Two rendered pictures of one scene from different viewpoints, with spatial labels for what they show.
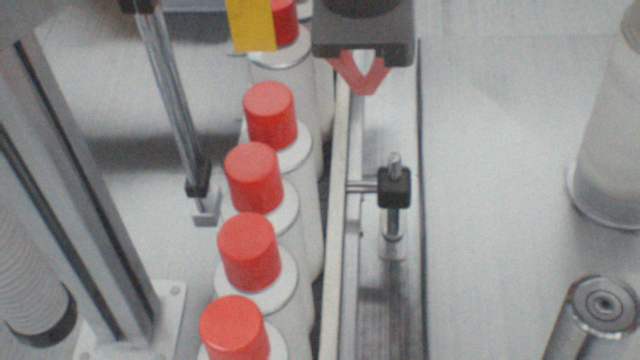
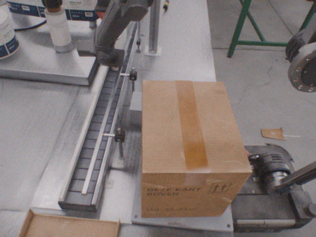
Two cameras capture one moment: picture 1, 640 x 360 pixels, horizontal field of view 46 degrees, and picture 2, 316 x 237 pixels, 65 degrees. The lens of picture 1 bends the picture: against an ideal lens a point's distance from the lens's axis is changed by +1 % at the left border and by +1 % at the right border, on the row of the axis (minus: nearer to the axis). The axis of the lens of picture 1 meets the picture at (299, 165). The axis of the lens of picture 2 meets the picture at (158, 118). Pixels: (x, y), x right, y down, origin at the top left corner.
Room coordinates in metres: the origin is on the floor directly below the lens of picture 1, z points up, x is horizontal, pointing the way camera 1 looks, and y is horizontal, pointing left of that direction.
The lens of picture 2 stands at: (1.46, 0.03, 1.59)
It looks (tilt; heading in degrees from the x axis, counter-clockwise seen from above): 49 degrees down; 170
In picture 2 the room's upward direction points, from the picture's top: 5 degrees clockwise
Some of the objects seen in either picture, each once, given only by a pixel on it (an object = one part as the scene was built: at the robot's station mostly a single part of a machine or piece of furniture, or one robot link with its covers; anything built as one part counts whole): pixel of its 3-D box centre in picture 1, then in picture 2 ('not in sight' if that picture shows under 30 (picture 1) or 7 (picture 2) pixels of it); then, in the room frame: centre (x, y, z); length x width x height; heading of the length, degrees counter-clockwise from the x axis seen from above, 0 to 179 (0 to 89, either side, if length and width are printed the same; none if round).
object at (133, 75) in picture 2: not in sight; (128, 83); (0.68, 0.03, 0.91); 0.07 x 0.03 x 0.16; 80
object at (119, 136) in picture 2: not in sight; (114, 143); (0.98, -0.02, 0.91); 0.07 x 0.03 x 0.16; 80
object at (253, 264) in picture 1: (266, 320); not in sight; (0.23, 0.03, 0.98); 0.05 x 0.05 x 0.20
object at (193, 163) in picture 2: not in sight; (182, 149); (1.06, 0.18, 0.99); 0.30 x 0.24 x 0.27; 176
